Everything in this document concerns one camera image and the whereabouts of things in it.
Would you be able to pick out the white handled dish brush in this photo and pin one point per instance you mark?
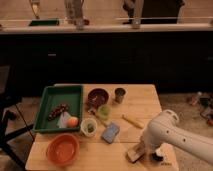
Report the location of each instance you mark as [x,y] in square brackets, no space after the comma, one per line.
[157,155]

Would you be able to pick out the brown handled utensil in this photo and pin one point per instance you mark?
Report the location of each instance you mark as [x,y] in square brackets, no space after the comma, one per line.
[92,112]

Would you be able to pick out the small green cup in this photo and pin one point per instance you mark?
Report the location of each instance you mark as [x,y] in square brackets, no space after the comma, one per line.
[103,112]

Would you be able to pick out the green box on counter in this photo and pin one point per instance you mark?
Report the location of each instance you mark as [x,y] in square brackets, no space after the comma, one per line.
[50,22]

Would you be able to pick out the green plastic tray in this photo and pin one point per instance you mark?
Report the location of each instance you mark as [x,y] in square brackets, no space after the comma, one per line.
[52,97]

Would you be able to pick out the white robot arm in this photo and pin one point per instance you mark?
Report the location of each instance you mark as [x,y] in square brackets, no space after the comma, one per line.
[163,129]

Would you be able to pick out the dark red grapes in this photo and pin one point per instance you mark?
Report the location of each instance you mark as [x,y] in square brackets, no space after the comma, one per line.
[57,111]

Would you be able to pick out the dark red bowl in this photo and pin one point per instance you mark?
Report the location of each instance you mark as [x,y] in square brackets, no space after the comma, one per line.
[98,97]

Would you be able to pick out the orange plastic bowl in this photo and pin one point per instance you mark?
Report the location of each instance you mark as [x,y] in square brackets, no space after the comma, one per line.
[63,150]

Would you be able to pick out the black framed eraser block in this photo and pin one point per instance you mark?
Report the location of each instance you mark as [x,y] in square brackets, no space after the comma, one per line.
[136,152]

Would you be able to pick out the small metal cup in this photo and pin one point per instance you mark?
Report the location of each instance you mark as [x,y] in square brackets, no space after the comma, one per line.
[119,94]

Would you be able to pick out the white plastic piece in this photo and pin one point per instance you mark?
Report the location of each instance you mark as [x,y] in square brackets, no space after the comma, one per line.
[63,119]

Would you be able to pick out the blue sponge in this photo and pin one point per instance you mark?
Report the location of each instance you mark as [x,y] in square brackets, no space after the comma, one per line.
[110,133]

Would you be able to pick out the yellow wooden stick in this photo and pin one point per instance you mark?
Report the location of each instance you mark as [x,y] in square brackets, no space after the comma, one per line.
[132,121]

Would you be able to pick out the orange ball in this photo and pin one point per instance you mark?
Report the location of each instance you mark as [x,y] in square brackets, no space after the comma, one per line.
[72,122]

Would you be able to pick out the black chair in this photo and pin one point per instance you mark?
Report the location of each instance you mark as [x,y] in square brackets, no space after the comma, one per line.
[8,99]

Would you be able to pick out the wooden table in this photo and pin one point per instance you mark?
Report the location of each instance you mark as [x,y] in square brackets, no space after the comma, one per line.
[141,102]

